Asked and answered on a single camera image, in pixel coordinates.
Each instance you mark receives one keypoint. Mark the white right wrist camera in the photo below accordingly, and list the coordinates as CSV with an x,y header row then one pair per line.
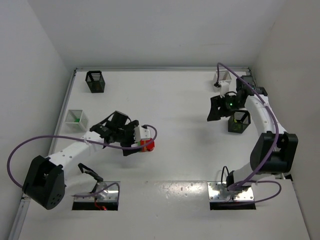
x,y
221,87

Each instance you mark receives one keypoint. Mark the white slotted container near left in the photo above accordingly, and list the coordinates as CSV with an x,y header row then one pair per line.
x,y
80,127

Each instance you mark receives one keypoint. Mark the red green brown lego stack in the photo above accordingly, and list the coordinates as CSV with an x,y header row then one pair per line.
x,y
145,144

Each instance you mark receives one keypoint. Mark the white slotted container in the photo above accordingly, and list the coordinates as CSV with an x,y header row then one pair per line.
x,y
80,127
222,76

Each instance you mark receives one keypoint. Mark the white slotted container far right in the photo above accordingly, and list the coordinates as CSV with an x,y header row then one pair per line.
x,y
222,76

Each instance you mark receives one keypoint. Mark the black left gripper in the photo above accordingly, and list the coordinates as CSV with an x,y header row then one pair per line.
x,y
129,136

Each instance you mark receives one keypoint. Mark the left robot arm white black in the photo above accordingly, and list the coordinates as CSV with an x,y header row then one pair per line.
x,y
45,179

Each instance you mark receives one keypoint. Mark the black slotted container right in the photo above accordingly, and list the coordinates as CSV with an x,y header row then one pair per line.
x,y
238,121

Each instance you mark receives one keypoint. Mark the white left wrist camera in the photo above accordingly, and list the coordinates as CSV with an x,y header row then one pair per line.
x,y
141,134

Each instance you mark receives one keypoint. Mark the black slotted container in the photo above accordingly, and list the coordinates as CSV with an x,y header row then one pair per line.
x,y
238,121
95,81

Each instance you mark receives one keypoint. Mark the black slotted container far left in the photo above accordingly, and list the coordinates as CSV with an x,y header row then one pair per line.
x,y
95,81

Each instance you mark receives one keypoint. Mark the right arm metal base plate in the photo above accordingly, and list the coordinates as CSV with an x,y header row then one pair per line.
x,y
218,193

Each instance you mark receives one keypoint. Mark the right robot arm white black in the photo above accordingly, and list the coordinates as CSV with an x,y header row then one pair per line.
x,y
275,149

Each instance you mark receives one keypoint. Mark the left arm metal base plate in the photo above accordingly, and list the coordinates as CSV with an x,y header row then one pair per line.
x,y
105,191

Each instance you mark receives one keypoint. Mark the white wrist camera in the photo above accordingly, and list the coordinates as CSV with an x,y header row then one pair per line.
x,y
221,87
141,134

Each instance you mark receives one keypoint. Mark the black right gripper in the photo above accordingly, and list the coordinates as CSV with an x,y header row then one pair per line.
x,y
218,107

